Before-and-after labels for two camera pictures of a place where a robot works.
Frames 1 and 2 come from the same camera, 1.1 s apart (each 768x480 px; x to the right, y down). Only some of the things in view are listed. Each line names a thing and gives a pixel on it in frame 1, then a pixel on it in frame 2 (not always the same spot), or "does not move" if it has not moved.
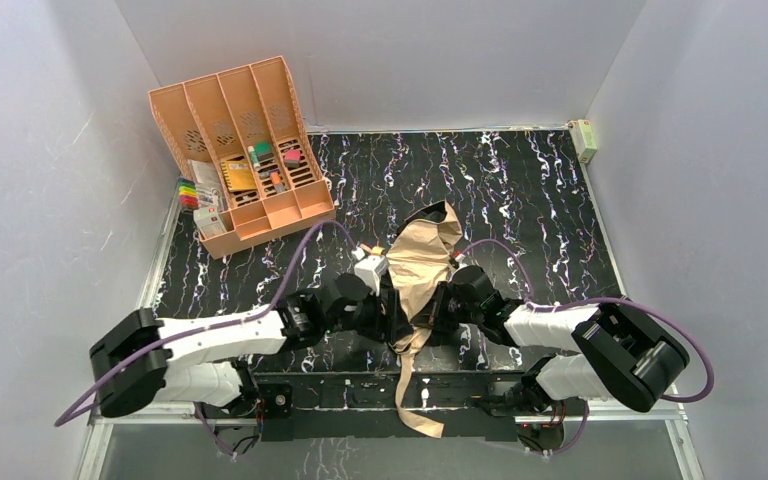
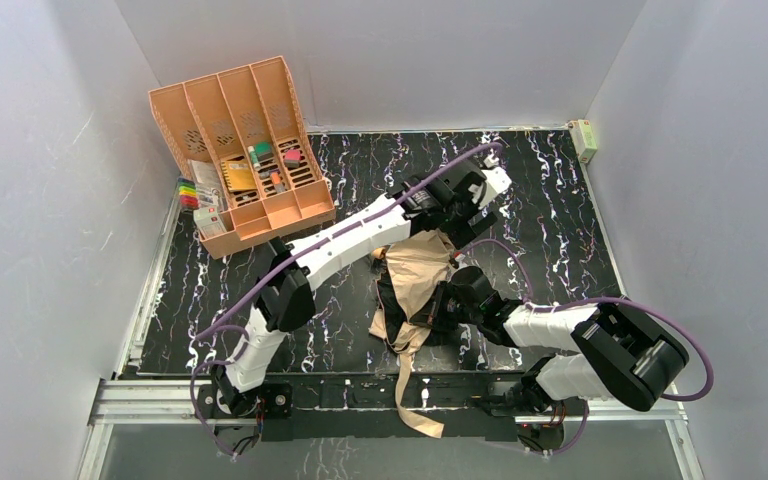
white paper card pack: [205, 175] does not move
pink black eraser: [292, 158] does not move
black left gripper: [389, 316] to [462, 221]
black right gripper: [438, 312] does not move
